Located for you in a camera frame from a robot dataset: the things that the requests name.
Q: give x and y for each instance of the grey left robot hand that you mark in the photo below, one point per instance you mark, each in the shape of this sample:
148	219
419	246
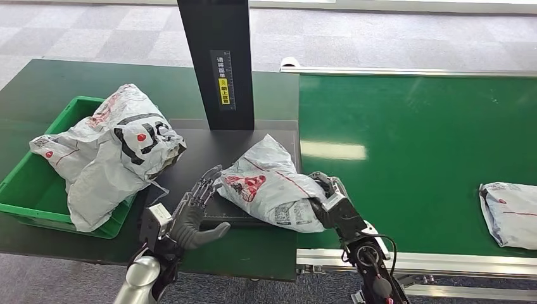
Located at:
189	224

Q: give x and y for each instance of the black inbound scanner machine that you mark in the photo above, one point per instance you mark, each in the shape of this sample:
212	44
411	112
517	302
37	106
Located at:
218	33

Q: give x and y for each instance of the grey package with red line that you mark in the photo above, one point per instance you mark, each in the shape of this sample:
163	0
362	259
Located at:
512	214

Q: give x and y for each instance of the aluminium conveyor side rail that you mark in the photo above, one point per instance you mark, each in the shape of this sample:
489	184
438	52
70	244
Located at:
440	264
398	71

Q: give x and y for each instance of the large grey black-printed package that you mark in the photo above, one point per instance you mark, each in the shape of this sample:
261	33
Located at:
105	168

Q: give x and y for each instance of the grey package with red print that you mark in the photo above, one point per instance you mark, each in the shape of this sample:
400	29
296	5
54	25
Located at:
268	189

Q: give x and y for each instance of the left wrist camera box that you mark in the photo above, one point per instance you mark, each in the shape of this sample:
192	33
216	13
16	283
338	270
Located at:
157	218

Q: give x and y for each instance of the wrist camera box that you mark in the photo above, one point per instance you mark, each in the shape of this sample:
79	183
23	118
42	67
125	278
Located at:
344	216
157	218

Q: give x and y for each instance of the green conveyor belt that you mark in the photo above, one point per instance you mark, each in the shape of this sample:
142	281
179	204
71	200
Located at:
419	126

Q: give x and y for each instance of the green plastic delivery box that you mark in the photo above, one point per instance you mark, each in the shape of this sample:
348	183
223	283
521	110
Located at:
37	189

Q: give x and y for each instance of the yellow black label sticker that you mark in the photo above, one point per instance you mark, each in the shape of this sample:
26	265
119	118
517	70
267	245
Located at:
224	90

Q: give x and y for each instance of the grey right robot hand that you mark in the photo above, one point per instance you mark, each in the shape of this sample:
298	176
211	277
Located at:
331	186

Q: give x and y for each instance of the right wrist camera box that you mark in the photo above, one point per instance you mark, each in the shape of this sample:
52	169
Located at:
344	216

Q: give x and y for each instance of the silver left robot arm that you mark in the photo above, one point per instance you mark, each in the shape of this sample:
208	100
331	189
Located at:
140	277

